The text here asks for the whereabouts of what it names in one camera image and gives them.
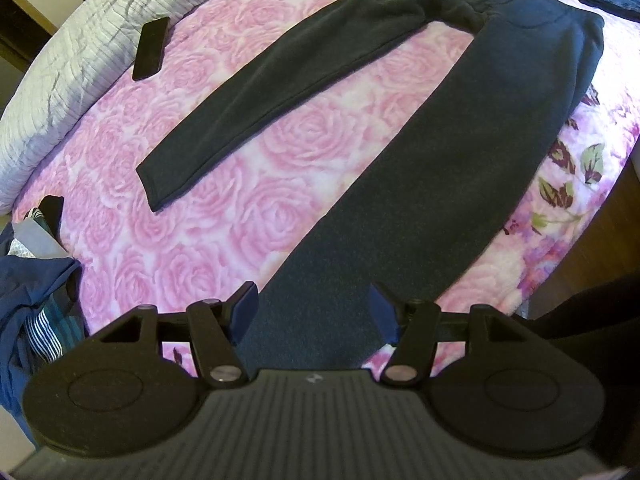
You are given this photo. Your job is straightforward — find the white striped pillow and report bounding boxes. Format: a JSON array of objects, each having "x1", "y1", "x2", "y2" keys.
[{"x1": 0, "y1": 0, "x2": 237, "y2": 216}]

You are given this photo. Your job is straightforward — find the dark grey pants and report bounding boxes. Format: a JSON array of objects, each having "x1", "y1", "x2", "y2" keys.
[{"x1": 136, "y1": 0, "x2": 606, "y2": 376}]

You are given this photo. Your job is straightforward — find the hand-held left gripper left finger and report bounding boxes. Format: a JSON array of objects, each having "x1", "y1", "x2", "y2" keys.
[{"x1": 99, "y1": 282, "x2": 260, "y2": 389}]

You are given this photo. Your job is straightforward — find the navy blue cloth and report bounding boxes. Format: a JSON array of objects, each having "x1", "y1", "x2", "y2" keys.
[{"x1": 0, "y1": 255, "x2": 84, "y2": 413}]

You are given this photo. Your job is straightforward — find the pale grey cloth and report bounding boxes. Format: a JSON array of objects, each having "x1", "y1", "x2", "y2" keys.
[{"x1": 9, "y1": 209, "x2": 67, "y2": 262}]

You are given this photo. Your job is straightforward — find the striped teal cloth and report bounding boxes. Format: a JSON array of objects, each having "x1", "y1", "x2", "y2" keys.
[{"x1": 27, "y1": 300, "x2": 87, "y2": 362}]

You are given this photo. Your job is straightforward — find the purple floral leaf blanket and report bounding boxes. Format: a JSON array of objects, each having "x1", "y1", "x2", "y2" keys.
[{"x1": 500, "y1": 80, "x2": 640, "y2": 311}]

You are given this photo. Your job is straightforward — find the black sock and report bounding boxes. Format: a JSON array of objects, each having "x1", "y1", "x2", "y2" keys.
[{"x1": 39, "y1": 195, "x2": 67, "y2": 241}]

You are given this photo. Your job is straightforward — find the black phone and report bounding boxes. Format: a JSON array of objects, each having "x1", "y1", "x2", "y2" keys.
[{"x1": 132, "y1": 16, "x2": 171, "y2": 81}]

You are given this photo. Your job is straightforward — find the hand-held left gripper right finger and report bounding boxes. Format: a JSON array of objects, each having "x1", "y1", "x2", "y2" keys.
[{"x1": 367, "y1": 282, "x2": 527, "y2": 389}]

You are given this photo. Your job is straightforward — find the pink rose blanket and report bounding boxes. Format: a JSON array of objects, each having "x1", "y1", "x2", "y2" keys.
[{"x1": 10, "y1": 0, "x2": 640, "y2": 377}]

